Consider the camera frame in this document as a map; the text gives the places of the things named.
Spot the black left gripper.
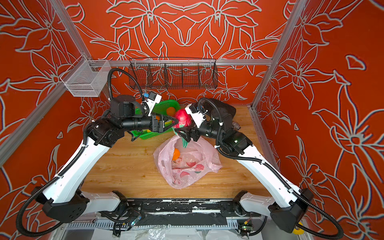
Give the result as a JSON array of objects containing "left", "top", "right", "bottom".
[{"left": 123, "top": 109, "right": 179, "bottom": 133}]

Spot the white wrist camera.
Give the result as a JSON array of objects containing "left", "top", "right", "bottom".
[
  {"left": 185, "top": 103, "right": 206, "bottom": 128},
  {"left": 142, "top": 92, "right": 162, "bottom": 117}
]

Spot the black wire wall basket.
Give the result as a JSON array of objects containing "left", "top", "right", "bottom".
[{"left": 129, "top": 57, "right": 219, "bottom": 90}]

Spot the yellow tape roll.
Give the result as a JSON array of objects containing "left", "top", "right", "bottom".
[{"left": 293, "top": 222, "right": 305, "bottom": 235}]

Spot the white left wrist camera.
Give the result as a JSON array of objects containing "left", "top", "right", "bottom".
[{"left": 142, "top": 92, "right": 162, "bottom": 117}]

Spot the silver metal fitting tool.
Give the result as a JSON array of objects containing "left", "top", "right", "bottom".
[{"left": 233, "top": 121, "right": 241, "bottom": 131}]

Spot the green plastic perforated basket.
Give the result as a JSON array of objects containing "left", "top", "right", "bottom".
[{"left": 131, "top": 100, "right": 181, "bottom": 140}]

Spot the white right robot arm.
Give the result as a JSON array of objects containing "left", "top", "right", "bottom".
[{"left": 176, "top": 98, "right": 344, "bottom": 240}]

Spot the white wire mesh basket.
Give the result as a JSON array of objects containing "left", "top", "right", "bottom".
[{"left": 60, "top": 60, "right": 111, "bottom": 97}]

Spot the red green dragon fruit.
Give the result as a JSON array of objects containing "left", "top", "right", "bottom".
[{"left": 173, "top": 109, "right": 192, "bottom": 136}]

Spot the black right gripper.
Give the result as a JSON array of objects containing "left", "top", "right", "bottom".
[{"left": 174, "top": 113, "right": 226, "bottom": 143}]

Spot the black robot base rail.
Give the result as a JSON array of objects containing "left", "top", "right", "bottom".
[{"left": 101, "top": 199, "right": 261, "bottom": 229}]

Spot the black plastic tool case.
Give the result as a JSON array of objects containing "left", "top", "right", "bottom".
[{"left": 210, "top": 99, "right": 237, "bottom": 123}]

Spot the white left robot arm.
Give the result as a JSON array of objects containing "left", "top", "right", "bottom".
[{"left": 16, "top": 68, "right": 179, "bottom": 237}]

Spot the orange fruit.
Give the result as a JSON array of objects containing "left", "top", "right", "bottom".
[
  {"left": 172, "top": 148, "right": 181, "bottom": 161},
  {"left": 166, "top": 107, "right": 177, "bottom": 117}
]

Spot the pink translucent plastic bag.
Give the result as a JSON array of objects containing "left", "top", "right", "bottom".
[{"left": 153, "top": 136, "right": 222, "bottom": 189}]

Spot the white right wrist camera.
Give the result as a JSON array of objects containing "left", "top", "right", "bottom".
[{"left": 185, "top": 103, "right": 206, "bottom": 128}]

